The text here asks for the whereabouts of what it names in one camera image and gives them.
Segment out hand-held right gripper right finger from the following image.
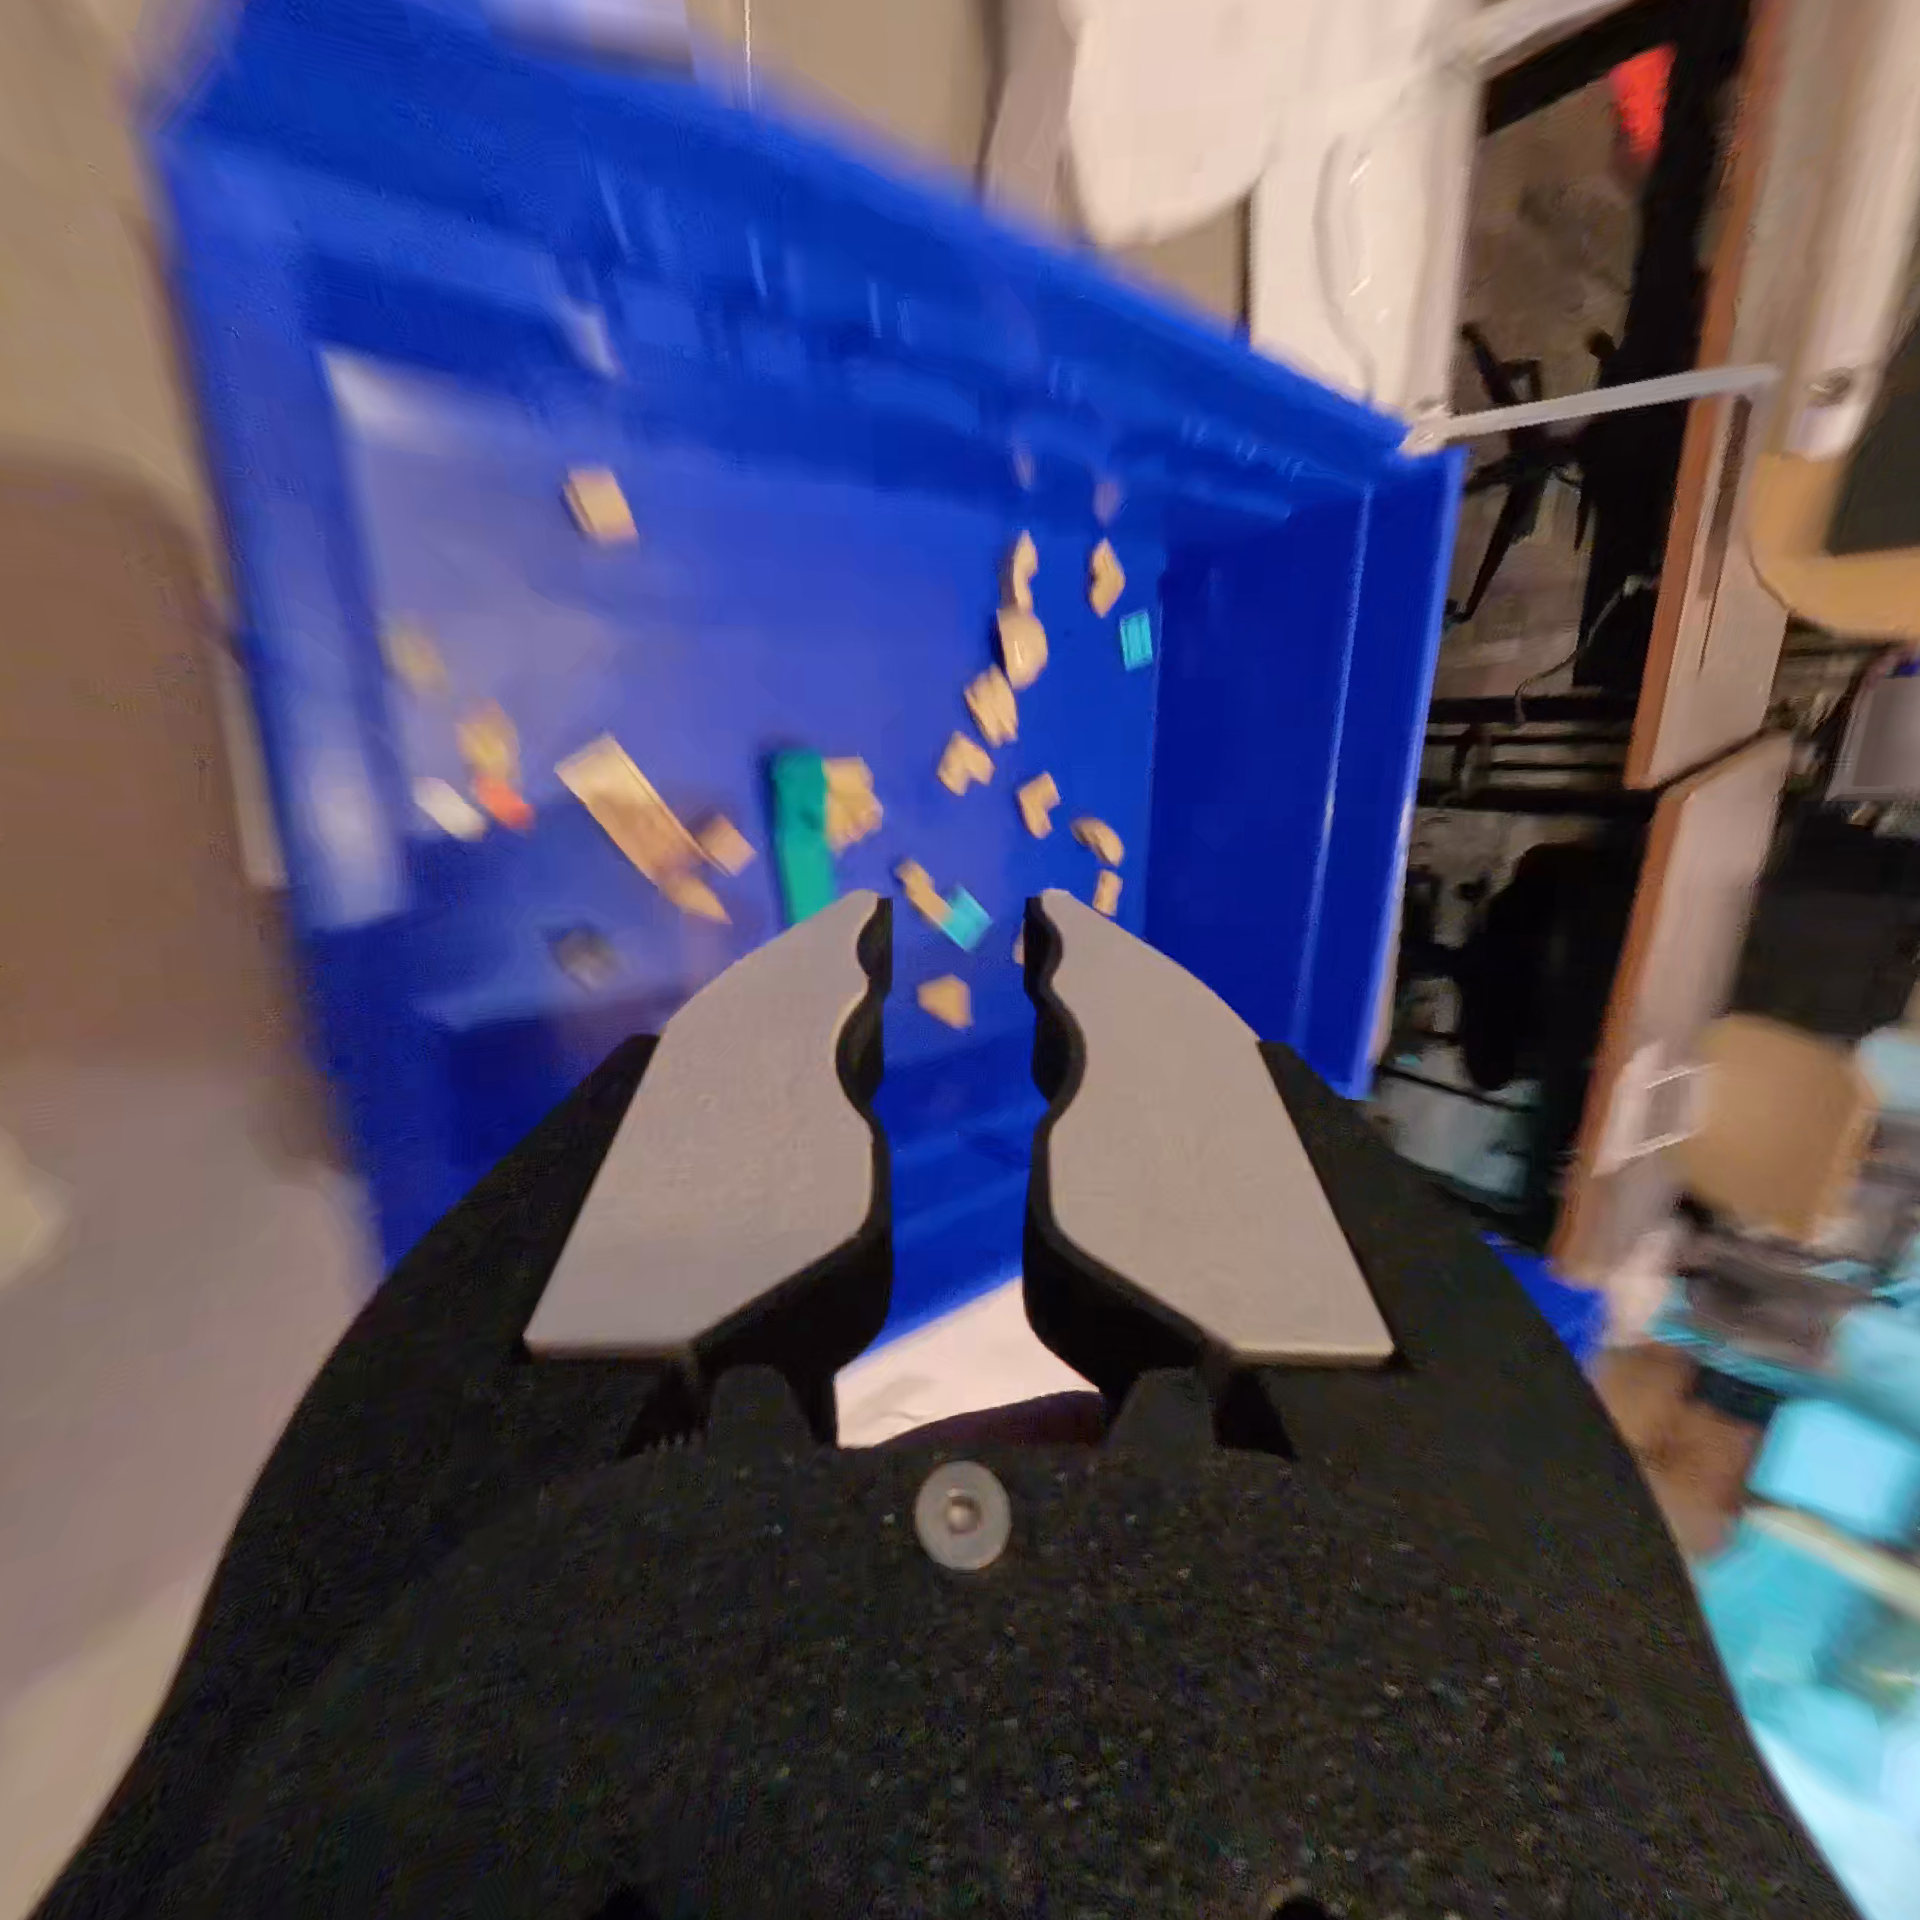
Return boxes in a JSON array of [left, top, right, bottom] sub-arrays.
[[1021, 889, 1397, 1375]]

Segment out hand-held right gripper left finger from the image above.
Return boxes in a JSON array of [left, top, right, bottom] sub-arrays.
[[526, 890, 895, 1368]]

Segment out blue plastic bin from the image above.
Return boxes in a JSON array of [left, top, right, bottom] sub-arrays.
[[135, 0, 1472, 1290]]

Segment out grey desk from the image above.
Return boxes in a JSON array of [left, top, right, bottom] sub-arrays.
[[0, 0, 392, 1862]]

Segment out green brick separator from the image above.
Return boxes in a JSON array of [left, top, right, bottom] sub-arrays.
[[767, 745, 847, 926]]

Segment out scattered tan bricks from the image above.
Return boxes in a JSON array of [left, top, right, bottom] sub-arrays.
[[375, 449, 1142, 1038]]

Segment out plain white sheet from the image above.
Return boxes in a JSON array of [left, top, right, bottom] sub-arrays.
[[1064, 0, 1488, 422]]

